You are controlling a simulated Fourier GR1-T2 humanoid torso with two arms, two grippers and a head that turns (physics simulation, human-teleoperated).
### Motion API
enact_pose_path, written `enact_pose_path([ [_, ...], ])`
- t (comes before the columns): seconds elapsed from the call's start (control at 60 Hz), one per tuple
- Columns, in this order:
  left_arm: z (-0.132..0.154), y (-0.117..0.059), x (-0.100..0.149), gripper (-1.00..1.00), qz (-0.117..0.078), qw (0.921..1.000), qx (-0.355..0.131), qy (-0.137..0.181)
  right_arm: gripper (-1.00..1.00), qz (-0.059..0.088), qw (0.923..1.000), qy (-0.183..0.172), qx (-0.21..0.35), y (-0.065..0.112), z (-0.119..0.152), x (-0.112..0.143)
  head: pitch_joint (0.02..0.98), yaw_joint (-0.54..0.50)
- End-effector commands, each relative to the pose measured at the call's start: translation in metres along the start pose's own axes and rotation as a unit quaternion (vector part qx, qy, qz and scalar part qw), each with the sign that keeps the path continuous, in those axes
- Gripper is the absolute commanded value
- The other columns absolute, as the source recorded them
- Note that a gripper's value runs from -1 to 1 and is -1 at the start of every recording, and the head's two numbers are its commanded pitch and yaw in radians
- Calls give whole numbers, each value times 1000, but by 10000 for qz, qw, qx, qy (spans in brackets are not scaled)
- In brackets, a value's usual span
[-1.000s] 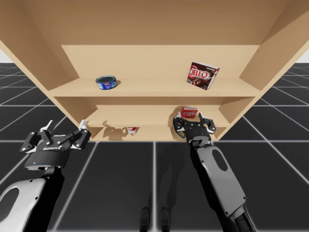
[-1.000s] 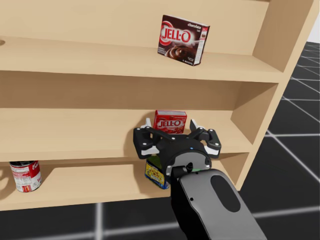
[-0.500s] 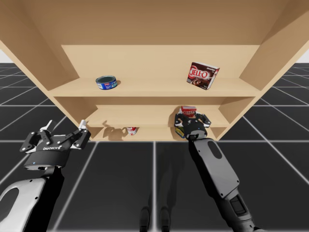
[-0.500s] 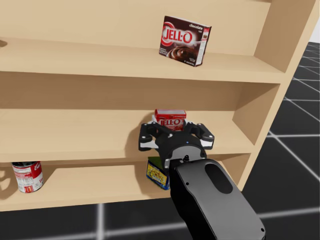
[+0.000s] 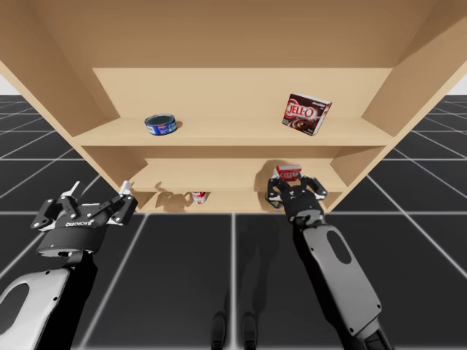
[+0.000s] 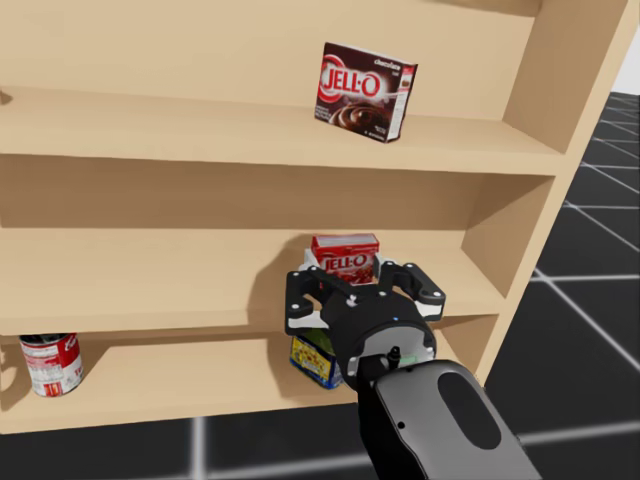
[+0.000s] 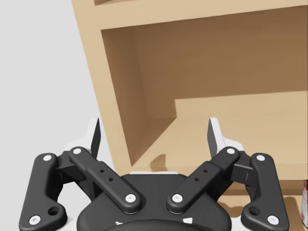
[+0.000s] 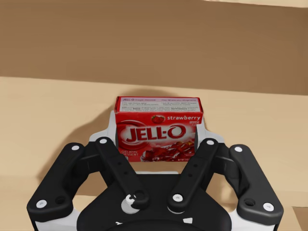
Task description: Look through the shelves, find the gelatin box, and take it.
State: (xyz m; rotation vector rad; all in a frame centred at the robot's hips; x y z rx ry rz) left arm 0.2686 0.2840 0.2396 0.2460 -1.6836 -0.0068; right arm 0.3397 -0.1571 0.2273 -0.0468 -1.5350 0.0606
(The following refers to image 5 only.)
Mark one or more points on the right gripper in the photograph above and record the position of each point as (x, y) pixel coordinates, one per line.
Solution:
(303, 204)

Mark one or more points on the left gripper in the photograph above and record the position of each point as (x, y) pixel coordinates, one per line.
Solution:
(74, 233)

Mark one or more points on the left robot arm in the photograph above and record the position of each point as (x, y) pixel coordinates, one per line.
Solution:
(34, 302)

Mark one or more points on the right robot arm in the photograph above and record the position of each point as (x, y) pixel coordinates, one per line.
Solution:
(339, 270)

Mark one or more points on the red and white carton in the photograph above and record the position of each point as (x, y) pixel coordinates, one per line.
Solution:
(289, 171)

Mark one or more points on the brown and white carton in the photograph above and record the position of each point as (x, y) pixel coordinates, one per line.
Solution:
(304, 114)

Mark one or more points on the red and white can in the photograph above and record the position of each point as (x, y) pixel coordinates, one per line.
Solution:
(200, 197)

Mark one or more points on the blue flat can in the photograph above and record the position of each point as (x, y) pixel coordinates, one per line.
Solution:
(160, 125)

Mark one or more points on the pale wooden shelf unit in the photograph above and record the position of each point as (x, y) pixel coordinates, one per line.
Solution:
(233, 51)

